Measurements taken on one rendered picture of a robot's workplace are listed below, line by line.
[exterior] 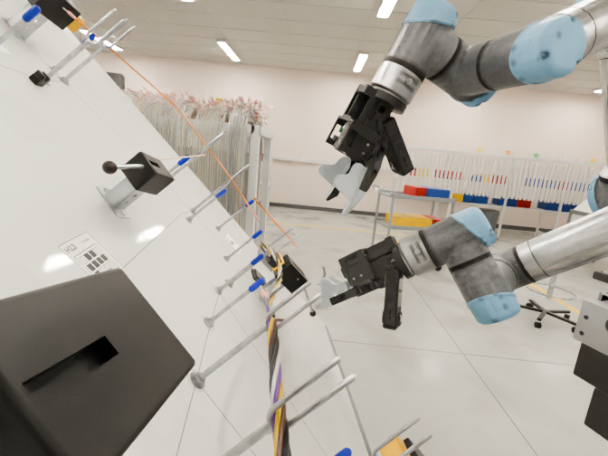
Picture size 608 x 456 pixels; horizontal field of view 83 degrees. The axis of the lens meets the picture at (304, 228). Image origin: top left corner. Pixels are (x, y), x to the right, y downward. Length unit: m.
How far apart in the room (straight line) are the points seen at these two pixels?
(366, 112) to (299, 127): 8.14
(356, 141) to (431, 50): 0.18
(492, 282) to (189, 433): 0.50
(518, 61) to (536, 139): 9.56
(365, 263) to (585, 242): 0.36
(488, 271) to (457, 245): 0.06
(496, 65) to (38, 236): 0.58
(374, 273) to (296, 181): 8.10
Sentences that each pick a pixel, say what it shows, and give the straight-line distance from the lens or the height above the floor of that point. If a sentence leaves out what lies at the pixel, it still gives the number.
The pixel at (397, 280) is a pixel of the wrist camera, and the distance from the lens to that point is 0.66.
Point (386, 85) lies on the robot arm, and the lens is 0.61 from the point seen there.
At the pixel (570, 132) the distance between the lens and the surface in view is 10.55.
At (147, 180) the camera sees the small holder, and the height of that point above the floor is 1.31.
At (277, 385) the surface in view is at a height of 1.21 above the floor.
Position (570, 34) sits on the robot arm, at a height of 1.53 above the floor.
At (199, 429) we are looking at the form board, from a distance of 0.34.
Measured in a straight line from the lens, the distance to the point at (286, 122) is 8.77.
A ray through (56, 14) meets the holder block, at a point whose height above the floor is 1.53.
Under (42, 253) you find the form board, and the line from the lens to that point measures 0.33.
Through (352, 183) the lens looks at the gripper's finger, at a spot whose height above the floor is 1.32.
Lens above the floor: 1.36
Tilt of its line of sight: 12 degrees down
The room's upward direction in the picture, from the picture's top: 5 degrees clockwise
